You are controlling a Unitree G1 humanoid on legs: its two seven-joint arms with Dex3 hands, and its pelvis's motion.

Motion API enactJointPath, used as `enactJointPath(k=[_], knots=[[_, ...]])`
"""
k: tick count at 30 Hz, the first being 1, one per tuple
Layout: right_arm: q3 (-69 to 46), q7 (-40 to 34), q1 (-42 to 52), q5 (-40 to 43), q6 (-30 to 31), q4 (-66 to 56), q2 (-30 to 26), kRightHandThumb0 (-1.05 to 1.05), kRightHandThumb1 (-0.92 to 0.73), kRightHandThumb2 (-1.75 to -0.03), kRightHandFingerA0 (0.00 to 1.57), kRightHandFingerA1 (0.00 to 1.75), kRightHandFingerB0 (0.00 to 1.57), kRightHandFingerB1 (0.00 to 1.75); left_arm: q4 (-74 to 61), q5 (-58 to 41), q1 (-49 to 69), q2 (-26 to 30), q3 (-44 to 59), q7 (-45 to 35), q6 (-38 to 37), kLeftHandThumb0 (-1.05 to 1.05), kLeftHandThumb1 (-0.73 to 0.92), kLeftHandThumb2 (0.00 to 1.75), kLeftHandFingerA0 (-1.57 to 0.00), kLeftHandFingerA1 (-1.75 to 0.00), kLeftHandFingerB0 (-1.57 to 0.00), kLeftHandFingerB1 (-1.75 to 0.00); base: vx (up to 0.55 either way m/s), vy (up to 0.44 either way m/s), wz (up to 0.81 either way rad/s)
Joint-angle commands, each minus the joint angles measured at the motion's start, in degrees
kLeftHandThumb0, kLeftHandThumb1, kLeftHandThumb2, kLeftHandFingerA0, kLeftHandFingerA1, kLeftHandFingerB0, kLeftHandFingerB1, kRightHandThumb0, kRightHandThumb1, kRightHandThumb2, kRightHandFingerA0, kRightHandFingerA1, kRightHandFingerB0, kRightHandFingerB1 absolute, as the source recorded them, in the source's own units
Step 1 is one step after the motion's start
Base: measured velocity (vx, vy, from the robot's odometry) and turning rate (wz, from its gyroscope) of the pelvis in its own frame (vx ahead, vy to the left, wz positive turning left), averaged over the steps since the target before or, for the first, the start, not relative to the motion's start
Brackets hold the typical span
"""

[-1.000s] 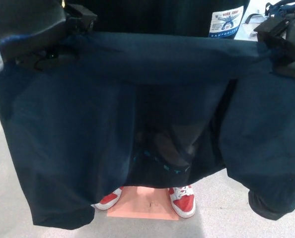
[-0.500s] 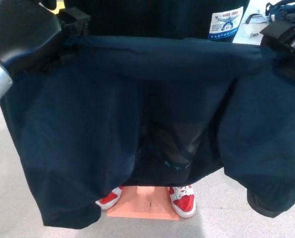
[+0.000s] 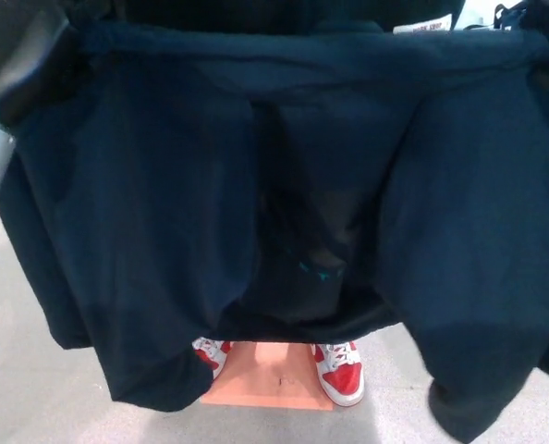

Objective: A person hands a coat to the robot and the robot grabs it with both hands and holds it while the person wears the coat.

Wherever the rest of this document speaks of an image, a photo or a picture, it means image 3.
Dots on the dark navy coat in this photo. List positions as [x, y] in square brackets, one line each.
[163, 208]

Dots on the red white right sneaker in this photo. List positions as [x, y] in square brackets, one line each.
[215, 356]

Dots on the red white sneaker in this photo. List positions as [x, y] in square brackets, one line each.
[215, 356]
[341, 379]

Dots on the orange floor marker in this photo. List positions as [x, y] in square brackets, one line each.
[274, 384]

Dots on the red white left sneaker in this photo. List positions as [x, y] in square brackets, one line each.
[341, 379]

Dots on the black shirt with white label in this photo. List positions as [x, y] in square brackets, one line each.
[256, 11]

